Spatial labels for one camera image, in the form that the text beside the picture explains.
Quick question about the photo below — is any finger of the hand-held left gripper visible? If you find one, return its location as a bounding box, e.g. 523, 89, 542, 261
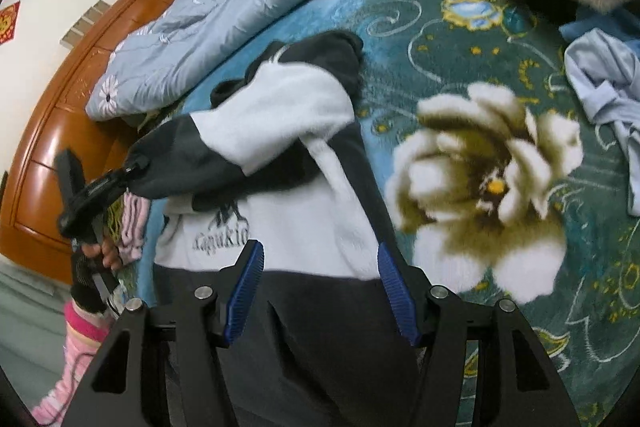
116, 158, 152, 182

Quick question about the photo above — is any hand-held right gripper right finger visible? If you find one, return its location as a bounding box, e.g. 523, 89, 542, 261
376, 242, 583, 427

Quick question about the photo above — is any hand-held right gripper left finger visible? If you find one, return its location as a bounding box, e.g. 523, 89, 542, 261
70, 239, 266, 427

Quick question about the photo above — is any black and white sweatshirt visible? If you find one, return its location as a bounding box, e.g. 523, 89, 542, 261
127, 31, 427, 427

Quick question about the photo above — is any person's left hand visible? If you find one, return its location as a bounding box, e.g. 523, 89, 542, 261
70, 241, 124, 314

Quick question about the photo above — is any pink striped cloth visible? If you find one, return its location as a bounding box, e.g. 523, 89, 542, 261
117, 191, 152, 265

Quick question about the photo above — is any wooden headboard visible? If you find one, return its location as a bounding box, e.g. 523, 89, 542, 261
0, 0, 179, 286

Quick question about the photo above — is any green floral blanket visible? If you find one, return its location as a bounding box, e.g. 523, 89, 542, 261
107, 0, 640, 427

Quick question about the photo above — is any light blue shirt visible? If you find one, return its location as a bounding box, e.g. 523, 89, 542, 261
559, 19, 640, 216

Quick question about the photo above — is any red wall decoration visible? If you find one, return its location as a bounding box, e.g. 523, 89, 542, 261
0, 2, 22, 46

